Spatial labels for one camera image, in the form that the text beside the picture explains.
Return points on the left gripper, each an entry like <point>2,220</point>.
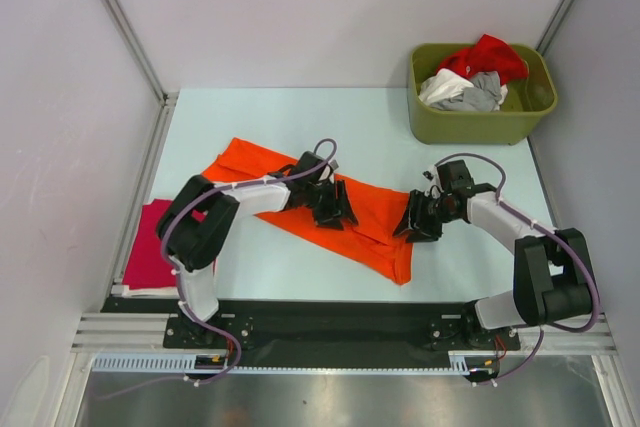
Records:
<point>337,207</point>

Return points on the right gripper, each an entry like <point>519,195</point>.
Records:
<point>420,229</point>

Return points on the orange t-shirt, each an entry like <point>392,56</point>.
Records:
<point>378,210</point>

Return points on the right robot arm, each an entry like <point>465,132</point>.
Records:
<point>552,275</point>

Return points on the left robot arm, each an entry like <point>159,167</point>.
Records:
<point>194,228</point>

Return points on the white t-shirt in bin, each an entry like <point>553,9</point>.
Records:
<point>444,85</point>

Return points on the olive green plastic bin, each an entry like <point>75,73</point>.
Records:
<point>527,102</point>

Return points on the grey t-shirt in bin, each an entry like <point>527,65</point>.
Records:
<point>486,96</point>

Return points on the red t-shirt in bin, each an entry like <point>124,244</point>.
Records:
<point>488,54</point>

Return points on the folded magenta t-shirt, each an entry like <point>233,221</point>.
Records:
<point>146,271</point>

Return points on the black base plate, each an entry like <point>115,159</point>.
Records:
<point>351,335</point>

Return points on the left aluminium corner post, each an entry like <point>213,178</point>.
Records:
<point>135,48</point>

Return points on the aluminium frame rail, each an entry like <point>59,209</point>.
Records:
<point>129,332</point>

